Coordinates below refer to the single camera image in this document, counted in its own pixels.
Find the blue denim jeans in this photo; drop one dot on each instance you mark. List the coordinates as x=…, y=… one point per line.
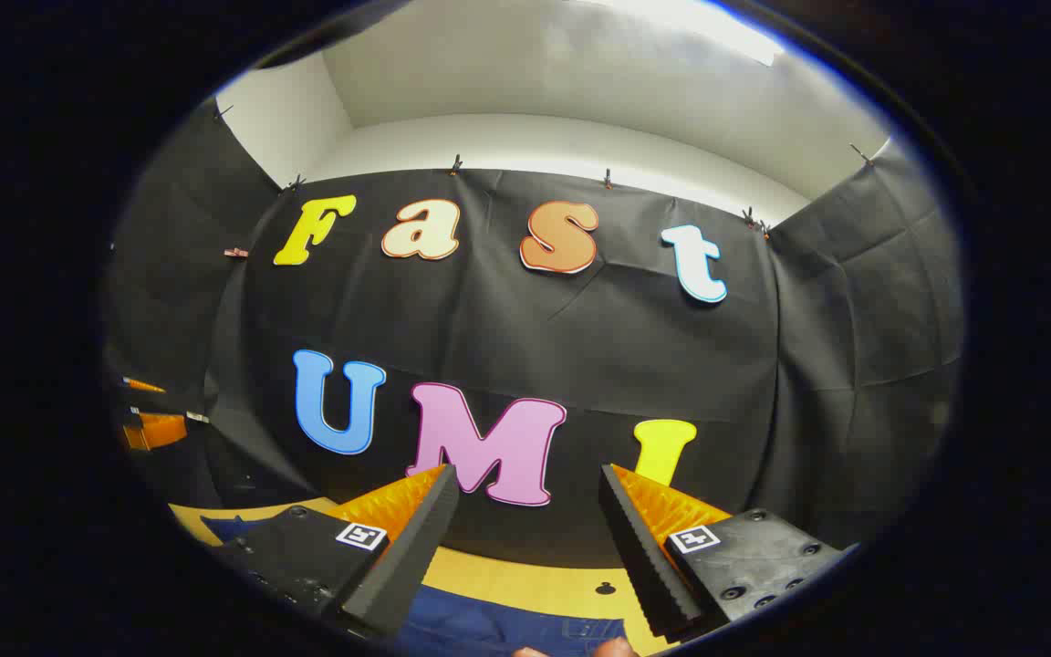
x=489, y=630

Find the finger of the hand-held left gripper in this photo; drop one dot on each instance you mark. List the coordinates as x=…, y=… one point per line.
x=142, y=385
x=156, y=431

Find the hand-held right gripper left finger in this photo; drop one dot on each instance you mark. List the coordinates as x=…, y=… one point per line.
x=416, y=547

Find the black backdrop cloth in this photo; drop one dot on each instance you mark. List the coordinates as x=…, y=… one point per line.
x=626, y=365

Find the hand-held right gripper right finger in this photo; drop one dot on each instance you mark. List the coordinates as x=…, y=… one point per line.
x=644, y=566

